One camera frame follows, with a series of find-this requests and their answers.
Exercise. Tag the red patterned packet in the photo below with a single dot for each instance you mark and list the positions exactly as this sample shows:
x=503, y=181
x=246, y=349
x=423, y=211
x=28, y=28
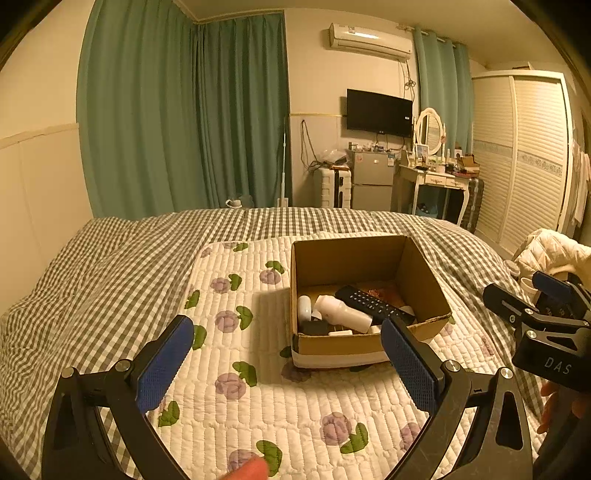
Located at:
x=383, y=292

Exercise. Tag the white puffer jacket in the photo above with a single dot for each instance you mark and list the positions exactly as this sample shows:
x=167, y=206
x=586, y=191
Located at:
x=549, y=251

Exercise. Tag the dark suitcase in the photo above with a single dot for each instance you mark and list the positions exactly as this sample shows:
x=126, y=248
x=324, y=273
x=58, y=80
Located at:
x=474, y=203

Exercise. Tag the dark green curtain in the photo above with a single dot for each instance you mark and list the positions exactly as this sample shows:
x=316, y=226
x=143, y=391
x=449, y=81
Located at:
x=138, y=110
x=244, y=115

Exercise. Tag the white kettle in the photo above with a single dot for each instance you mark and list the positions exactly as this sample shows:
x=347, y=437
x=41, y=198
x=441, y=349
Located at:
x=238, y=202

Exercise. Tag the hanging white clothes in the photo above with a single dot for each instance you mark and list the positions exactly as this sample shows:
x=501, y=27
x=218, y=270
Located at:
x=582, y=184

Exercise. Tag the white mop pole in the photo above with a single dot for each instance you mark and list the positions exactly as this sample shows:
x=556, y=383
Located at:
x=282, y=175

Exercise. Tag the person's left hand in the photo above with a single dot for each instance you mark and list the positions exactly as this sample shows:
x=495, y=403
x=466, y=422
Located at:
x=251, y=470

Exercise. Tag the person's right hand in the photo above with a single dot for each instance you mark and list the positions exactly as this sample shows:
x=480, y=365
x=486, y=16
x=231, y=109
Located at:
x=551, y=410

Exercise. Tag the clear plastic bag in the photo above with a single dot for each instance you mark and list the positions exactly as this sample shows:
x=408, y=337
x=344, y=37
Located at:
x=333, y=157

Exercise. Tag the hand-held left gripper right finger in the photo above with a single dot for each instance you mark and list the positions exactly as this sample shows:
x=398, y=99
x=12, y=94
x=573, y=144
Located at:
x=411, y=364

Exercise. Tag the white power adapter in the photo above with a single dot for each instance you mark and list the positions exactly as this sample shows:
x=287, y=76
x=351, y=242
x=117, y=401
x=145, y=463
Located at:
x=305, y=308

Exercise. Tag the white box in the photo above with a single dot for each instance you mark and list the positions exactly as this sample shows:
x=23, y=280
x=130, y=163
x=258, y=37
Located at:
x=346, y=332

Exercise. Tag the small black box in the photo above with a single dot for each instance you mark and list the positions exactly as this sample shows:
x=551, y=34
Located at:
x=314, y=327

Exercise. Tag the white oval vanity mirror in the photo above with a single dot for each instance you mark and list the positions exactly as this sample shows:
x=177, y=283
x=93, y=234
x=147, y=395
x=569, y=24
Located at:
x=430, y=129

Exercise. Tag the white louvred wardrobe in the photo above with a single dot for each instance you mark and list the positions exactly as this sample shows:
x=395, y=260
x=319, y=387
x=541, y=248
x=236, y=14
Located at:
x=526, y=157

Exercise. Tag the white plastic bottle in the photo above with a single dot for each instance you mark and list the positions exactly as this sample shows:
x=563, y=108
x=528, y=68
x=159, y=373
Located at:
x=344, y=314

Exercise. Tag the white suitcase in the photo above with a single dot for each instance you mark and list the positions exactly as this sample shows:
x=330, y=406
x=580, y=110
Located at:
x=330, y=187

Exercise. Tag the white cup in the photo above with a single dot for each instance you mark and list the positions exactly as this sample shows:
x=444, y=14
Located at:
x=527, y=284

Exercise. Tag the quilted floral mat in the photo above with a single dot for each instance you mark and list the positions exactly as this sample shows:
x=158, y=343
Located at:
x=240, y=369

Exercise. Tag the white air conditioner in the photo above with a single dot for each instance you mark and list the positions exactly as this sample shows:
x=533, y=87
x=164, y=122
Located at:
x=369, y=41

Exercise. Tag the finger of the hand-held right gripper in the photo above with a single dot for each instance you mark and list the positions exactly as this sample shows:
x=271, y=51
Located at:
x=554, y=285
x=505, y=300

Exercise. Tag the cardboard box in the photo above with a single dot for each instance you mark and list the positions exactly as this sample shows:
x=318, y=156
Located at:
x=341, y=346

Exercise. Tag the small brown box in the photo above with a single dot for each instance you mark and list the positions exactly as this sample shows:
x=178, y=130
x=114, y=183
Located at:
x=467, y=162

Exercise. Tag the light teal curtain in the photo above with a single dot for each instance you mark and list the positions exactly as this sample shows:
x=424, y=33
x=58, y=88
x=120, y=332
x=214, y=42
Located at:
x=438, y=87

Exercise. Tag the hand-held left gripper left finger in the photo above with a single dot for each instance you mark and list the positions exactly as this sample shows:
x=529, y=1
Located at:
x=161, y=364

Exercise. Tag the white dressing table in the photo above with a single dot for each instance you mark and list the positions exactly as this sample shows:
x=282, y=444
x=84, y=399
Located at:
x=434, y=179

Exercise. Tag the black wall television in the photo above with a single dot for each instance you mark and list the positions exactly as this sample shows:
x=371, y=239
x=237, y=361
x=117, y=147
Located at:
x=378, y=113

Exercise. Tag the grey small fridge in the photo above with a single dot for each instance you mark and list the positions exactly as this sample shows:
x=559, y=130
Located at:
x=373, y=180

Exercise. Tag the black remote control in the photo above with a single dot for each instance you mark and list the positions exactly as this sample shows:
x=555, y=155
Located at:
x=374, y=304

